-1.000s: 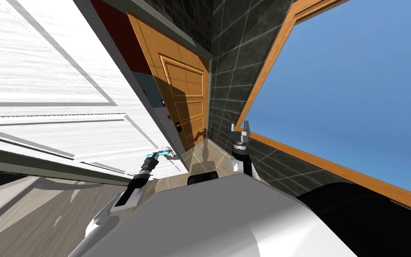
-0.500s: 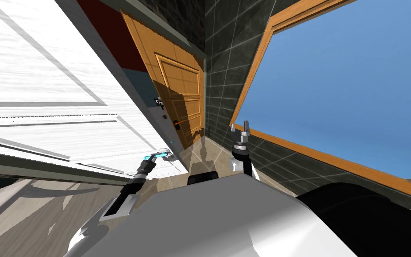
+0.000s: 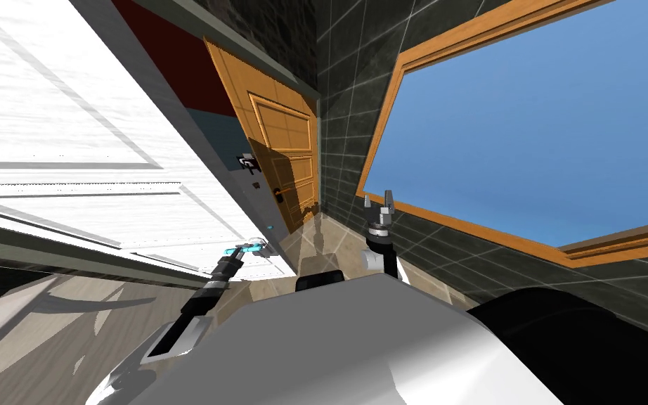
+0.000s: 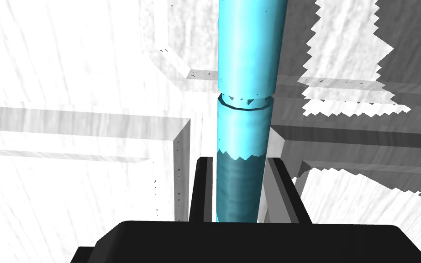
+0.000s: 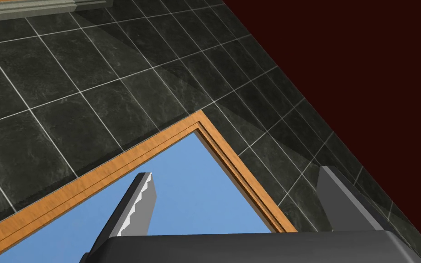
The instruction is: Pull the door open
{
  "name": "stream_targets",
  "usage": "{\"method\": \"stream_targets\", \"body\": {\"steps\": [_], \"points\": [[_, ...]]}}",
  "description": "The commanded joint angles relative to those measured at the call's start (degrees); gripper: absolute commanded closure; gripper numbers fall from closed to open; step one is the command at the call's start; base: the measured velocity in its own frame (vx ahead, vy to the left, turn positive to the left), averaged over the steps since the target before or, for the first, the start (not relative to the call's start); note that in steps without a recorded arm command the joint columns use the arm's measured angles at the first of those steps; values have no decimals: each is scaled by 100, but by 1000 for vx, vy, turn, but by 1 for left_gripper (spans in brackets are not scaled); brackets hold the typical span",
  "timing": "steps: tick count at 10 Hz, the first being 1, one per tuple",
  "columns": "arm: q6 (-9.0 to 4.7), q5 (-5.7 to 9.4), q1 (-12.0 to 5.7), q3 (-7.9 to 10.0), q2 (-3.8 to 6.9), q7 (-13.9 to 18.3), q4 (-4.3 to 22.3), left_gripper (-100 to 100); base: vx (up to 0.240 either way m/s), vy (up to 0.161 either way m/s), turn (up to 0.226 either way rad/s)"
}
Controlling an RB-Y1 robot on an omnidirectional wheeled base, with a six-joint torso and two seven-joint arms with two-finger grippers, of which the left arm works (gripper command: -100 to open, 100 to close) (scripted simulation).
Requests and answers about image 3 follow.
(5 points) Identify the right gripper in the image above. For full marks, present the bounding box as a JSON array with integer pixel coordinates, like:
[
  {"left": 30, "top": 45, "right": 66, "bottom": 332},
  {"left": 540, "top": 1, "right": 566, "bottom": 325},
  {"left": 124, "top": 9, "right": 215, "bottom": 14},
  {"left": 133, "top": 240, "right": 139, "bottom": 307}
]
[{"left": 363, "top": 188, "right": 396, "bottom": 231}]

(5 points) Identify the glassy silver door handle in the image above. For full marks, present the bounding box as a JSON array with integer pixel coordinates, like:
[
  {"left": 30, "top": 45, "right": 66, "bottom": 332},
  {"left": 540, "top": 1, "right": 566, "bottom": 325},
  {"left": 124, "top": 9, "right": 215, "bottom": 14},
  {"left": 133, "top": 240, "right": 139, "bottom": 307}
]
[{"left": 243, "top": 237, "right": 273, "bottom": 259}]

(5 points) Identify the orange wooden door leaf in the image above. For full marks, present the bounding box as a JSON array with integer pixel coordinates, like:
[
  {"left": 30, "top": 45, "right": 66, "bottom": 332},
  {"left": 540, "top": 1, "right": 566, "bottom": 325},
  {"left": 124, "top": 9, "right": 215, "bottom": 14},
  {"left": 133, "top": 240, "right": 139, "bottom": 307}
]
[{"left": 204, "top": 37, "right": 321, "bottom": 236}]

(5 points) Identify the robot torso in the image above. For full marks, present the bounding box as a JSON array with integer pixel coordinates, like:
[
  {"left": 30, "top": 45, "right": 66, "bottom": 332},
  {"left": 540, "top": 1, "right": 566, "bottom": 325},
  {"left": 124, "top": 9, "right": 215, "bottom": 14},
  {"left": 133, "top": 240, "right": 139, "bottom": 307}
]
[{"left": 84, "top": 269, "right": 562, "bottom": 405}]

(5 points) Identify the orange framed window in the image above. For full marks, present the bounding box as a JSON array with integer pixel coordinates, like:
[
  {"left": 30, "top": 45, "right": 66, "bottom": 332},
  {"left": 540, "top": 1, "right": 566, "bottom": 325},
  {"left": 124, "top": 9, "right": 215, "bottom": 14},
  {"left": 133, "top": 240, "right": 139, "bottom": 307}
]
[{"left": 355, "top": 0, "right": 648, "bottom": 269}]

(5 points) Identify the white panelled door leaf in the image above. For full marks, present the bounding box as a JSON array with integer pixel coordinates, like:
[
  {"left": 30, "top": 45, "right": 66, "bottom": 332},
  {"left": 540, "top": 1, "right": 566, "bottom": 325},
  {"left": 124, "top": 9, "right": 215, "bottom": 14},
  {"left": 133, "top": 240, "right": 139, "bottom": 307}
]
[{"left": 0, "top": 0, "right": 298, "bottom": 282}]

